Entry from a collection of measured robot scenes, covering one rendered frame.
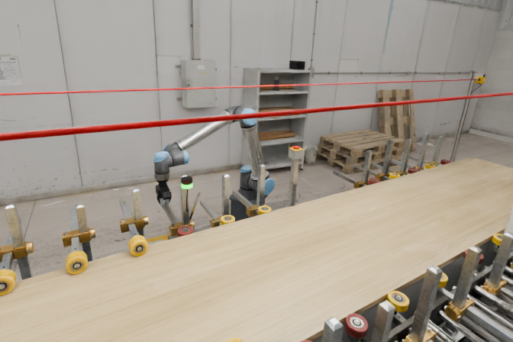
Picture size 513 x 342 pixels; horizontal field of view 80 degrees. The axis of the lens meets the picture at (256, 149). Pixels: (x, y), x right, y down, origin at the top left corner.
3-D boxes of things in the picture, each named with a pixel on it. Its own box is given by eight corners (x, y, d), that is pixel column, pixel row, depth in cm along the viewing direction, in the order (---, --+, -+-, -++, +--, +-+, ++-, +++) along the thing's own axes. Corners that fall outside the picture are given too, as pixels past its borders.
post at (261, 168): (255, 230, 208) (258, 164, 193) (259, 229, 209) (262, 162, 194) (257, 233, 205) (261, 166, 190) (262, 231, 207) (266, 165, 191)
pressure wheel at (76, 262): (71, 248, 131) (90, 252, 136) (62, 265, 131) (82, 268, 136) (71, 256, 126) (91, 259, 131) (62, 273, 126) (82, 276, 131)
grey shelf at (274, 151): (240, 168, 490) (243, 67, 441) (288, 160, 531) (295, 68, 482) (253, 179, 453) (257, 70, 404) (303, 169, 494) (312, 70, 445)
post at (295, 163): (285, 216, 220) (290, 157, 205) (291, 214, 222) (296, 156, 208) (289, 219, 216) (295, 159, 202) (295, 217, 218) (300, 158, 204)
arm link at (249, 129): (263, 183, 265) (246, 102, 229) (277, 191, 252) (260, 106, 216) (250, 191, 258) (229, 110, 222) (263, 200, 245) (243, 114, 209)
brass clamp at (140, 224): (120, 227, 160) (118, 219, 159) (146, 221, 167) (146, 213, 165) (121, 233, 155) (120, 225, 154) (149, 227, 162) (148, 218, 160)
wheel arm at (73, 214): (69, 212, 171) (69, 206, 169) (77, 211, 172) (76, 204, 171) (72, 266, 130) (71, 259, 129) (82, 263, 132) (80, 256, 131)
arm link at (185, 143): (234, 101, 236) (157, 146, 208) (243, 103, 227) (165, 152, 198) (239, 114, 242) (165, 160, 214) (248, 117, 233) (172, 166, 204)
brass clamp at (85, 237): (63, 240, 148) (62, 231, 146) (95, 233, 154) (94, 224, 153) (63, 248, 143) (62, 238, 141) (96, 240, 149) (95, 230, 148)
